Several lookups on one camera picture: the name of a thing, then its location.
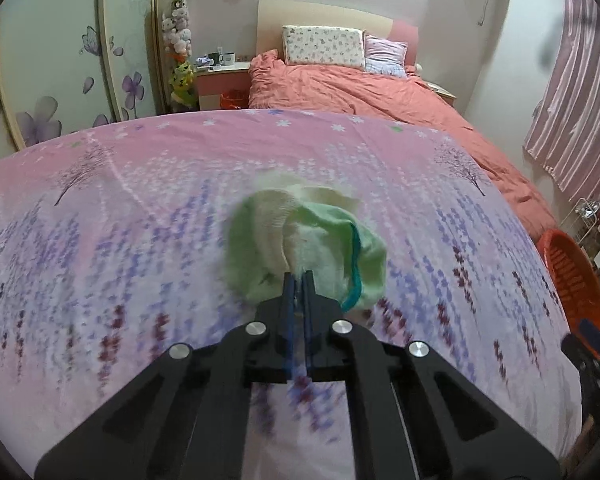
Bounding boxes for pink striped pillow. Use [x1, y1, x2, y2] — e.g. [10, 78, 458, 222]
[364, 34, 408, 78]

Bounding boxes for white wire rack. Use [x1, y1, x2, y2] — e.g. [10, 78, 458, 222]
[559, 198, 600, 245]

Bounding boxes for pink floral tablecloth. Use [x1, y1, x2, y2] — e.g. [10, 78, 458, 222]
[0, 110, 583, 472]

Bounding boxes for small orange bin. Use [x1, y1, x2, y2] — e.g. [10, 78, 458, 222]
[220, 90, 249, 110]

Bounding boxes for glass sliding wardrobe door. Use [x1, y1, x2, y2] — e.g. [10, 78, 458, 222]
[0, 0, 161, 158]

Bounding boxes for light green cloth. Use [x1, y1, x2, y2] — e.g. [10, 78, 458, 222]
[224, 170, 387, 312]

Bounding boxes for beige pink headboard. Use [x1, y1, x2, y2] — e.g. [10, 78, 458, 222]
[256, 0, 418, 66]

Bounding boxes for orange plastic laundry basket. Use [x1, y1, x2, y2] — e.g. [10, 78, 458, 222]
[536, 229, 600, 333]

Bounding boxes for pink bedside table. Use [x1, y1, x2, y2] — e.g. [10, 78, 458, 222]
[195, 62, 251, 110]

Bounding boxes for pink striped curtain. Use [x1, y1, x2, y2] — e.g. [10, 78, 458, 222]
[524, 0, 600, 200]

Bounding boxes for white floral pillow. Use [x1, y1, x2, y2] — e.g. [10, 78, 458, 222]
[282, 25, 365, 70]

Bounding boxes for far bedside table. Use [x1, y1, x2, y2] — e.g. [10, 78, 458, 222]
[427, 81, 456, 106]

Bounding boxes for hanging plush toys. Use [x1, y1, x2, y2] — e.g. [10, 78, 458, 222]
[160, 0, 198, 110]

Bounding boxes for salmon pink duvet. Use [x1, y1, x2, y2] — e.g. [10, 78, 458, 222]
[249, 50, 557, 240]

